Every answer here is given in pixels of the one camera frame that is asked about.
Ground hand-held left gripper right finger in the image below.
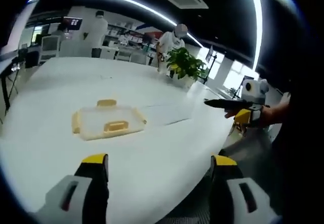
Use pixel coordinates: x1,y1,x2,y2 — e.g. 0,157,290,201
209,154,282,224

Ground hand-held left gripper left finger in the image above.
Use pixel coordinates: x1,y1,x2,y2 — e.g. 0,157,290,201
35,153,110,224

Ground clear container with yellow buckle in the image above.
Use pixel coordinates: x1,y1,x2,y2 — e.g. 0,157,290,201
71,99,148,141

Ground person's right hand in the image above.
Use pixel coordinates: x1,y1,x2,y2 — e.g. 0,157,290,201
260,102,291,128

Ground black tripod stand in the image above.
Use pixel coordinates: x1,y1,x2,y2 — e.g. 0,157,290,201
201,46,220,86

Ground green potted plant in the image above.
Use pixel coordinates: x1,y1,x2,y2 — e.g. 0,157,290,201
166,47,209,83

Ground long curved ceiling light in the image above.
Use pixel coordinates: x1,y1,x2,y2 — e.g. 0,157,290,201
246,0,264,69
74,0,204,48

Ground white chair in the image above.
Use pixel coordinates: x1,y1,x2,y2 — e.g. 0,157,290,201
39,35,62,62

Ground black camera tripod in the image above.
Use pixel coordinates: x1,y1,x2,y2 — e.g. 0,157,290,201
0,48,28,116

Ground dark wall monitor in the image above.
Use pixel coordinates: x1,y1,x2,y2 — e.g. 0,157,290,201
63,16,84,31

